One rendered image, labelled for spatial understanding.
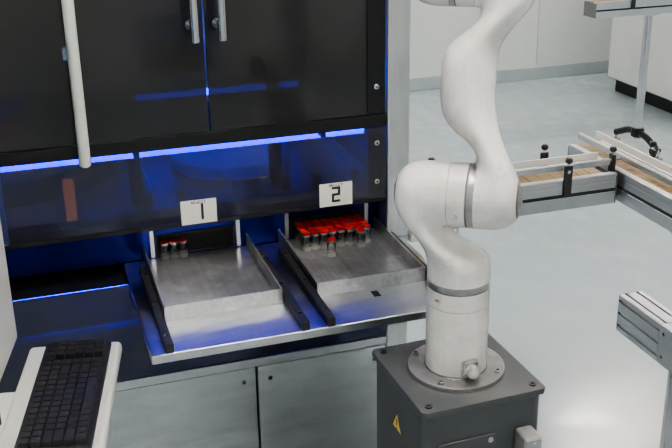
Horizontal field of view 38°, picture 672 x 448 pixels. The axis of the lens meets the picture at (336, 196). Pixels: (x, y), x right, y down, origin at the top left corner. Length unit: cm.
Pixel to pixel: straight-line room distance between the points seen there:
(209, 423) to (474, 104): 122
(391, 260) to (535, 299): 191
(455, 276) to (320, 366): 86
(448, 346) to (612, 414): 168
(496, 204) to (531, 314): 236
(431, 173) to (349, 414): 108
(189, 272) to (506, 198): 89
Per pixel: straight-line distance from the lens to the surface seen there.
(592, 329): 403
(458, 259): 181
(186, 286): 228
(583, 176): 285
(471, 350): 189
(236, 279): 229
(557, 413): 347
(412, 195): 177
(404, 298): 219
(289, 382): 259
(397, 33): 235
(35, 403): 201
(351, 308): 215
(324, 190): 239
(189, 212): 232
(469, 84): 175
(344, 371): 262
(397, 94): 238
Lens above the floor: 185
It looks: 20 degrees down
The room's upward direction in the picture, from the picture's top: 1 degrees counter-clockwise
